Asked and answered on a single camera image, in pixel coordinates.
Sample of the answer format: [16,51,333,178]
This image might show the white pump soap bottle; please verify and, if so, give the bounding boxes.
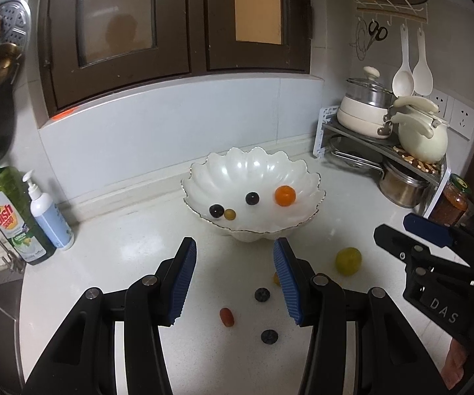
[22,170,75,251]

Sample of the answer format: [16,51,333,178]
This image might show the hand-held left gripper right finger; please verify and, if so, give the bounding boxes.
[273,237,454,395]

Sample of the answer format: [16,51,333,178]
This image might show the glass jar of sauce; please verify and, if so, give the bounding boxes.
[428,174,470,227]

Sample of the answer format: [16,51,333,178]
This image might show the grey corner shelf rack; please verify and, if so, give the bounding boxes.
[313,106,452,219]

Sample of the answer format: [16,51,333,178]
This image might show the wooden bead trivet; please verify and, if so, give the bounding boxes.
[393,146,443,173]

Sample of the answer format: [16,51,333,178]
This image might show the white ladle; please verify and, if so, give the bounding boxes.
[392,22,414,97]

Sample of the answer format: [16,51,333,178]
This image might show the white rice paddle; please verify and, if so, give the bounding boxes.
[412,29,434,96]

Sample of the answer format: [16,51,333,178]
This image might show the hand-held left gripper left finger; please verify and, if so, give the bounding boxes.
[22,236,198,395]

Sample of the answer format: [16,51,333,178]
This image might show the perforated steel steamer plate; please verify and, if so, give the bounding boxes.
[0,0,32,75]

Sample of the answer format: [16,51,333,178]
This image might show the stainless steel pot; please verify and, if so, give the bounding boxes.
[379,160,431,208]

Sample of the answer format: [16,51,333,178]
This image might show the green citrus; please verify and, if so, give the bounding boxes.
[335,247,362,276]

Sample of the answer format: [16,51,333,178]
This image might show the black scissors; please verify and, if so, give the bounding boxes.
[364,20,389,52]

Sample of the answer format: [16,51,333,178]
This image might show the brown framed window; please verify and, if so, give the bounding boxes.
[35,0,314,118]

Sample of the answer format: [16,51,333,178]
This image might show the green dish soap bottle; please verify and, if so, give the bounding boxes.
[0,140,57,266]

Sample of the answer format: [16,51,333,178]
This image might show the orange tangerine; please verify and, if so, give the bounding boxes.
[274,185,296,207]

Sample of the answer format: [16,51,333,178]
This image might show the person's right hand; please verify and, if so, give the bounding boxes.
[442,335,474,395]

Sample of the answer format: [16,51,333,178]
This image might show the cream ceramic pot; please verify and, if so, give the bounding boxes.
[390,95,449,164]

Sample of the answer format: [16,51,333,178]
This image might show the white wall socket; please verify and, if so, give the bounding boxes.
[449,101,474,138]
[430,88,455,124]

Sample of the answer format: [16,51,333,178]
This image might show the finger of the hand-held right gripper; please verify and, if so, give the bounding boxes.
[374,224,433,265]
[403,213,474,258]

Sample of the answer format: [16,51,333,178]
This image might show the steel steamer pot glass lid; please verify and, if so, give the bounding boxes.
[346,66,394,108]

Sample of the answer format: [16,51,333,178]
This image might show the cream saucepan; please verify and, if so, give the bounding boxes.
[338,94,394,139]

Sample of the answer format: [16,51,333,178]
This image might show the white scalloped bowl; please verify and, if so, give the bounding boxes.
[180,146,327,243]

